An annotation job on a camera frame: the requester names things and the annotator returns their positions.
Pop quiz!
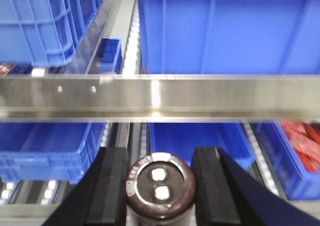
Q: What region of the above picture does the small blue divider bin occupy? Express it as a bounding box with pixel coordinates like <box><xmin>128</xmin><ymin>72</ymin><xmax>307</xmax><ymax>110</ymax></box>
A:
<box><xmin>97</xmin><ymin>37</ymin><xmax>123</xmax><ymax>74</ymax></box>

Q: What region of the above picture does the stainless steel shelf rail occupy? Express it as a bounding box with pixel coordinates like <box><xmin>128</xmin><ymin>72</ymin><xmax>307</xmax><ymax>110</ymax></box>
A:
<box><xmin>0</xmin><ymin>74</ymin><xmax>320</xmax><ymax>123</ymax></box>

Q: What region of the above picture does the blue lower-left bin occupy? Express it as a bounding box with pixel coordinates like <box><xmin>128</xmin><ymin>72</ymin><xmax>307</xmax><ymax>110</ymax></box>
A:
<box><xmin>0</xmin><ymin>122</ymin><xmax>106</xmax><ymax>184</ymax></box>

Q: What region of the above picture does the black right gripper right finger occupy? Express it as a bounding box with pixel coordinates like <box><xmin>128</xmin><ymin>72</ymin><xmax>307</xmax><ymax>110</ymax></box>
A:
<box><xmin>191</xmin><ymin>146</ymin><xmax>320</xmax><ymax>226</ymax></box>

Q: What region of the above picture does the large blue upper bin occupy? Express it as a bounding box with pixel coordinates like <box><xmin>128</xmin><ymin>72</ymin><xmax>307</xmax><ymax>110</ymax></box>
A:
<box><xmin>137</xmin><ymin>0</ymin><xmax>320</xmax><ymax>75</ymax></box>

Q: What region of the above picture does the red packaging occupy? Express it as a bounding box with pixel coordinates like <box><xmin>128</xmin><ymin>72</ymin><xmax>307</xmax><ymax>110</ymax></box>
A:
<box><xmin>280</xmin><ymin>121</ymin><xmax>320</xmax><ymax>172</ymax></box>

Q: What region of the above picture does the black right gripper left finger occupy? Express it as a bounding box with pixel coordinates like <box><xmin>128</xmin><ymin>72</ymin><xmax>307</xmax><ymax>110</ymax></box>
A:
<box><xmin>43</xmin><ymin>147</ymin><xmax>129</xmax><ymax>226</ymax></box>

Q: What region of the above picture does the blue bin with red packs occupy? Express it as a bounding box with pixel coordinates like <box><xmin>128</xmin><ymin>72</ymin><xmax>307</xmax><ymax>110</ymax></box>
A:
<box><xmin>256</xmin><ymin>122</ymin><xmax>320</xmax><ymax>201</ymax></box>

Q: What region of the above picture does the maroon cylindrical capacitor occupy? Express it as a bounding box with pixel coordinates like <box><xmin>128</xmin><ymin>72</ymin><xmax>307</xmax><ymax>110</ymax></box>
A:
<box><xmin>125</xmin><ymin>152</ymin><xmax>197</xmax><ymax>226</ymax></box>

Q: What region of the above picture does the empty blue centre bin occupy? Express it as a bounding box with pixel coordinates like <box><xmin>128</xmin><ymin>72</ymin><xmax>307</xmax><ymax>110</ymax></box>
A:
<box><xmin>149</xmin><ymin>122</ymin><xmax>256</xmax><ymax>171</ymax></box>

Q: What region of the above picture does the white roller track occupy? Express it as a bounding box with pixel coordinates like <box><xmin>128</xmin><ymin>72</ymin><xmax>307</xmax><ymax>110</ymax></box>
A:
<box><xmin>122</xmin><ymin>0</ymin><xmax>141</xmax><ymax>76</ymax></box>

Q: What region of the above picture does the blue ribbed upper-left crate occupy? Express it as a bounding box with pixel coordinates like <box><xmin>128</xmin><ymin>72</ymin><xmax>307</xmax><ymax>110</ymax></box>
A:
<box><xmin>0</xmin><ymin>0</ymin><xmax>103</xmax><ymax>67</ymax></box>

